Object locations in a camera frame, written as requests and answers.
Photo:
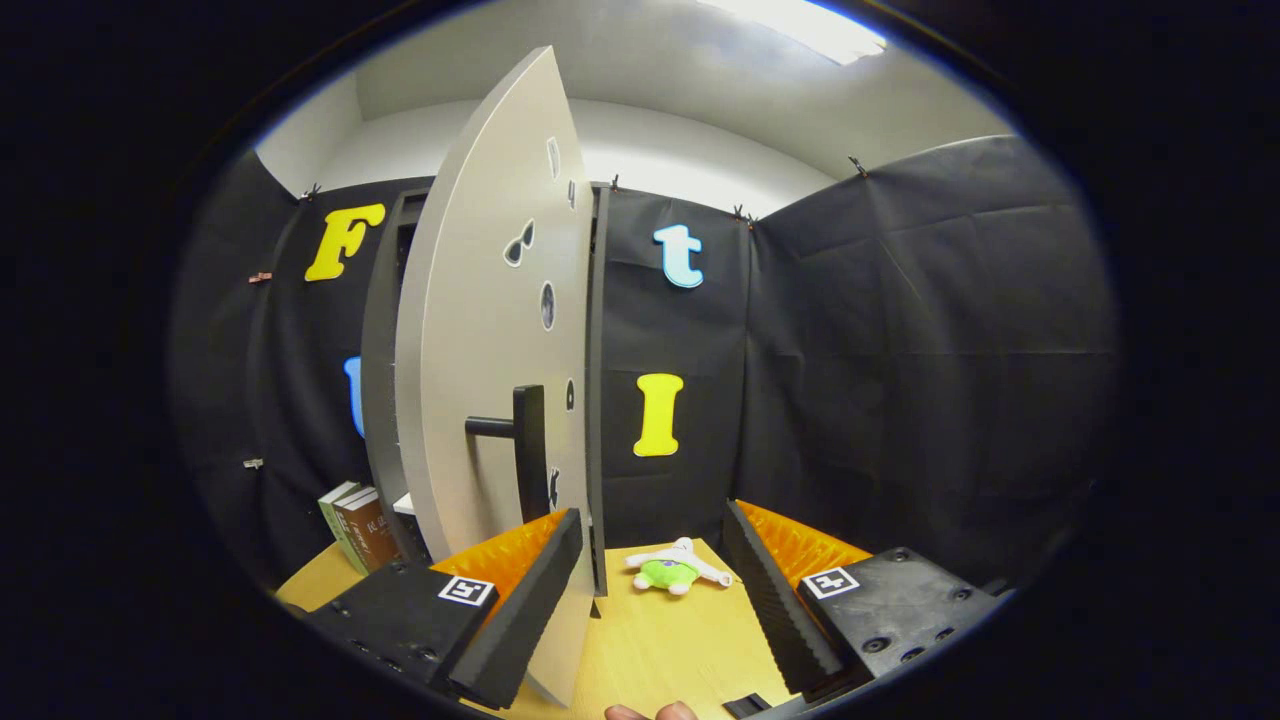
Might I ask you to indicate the green book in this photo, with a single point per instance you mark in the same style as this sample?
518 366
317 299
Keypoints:
335 515

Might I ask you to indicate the black backdrop cloth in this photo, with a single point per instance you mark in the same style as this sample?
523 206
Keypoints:
900 350

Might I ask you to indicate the long ceiling light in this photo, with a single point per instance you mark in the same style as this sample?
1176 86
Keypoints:
810 25

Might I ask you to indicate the green and white plush toy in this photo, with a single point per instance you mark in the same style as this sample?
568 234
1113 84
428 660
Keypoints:
668 575

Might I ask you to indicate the brown book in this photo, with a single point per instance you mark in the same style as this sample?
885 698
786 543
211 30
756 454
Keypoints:
378 535
352 530

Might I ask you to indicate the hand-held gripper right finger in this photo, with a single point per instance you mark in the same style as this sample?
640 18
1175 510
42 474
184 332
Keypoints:
775 600

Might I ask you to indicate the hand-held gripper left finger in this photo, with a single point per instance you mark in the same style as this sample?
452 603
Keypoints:
525 610

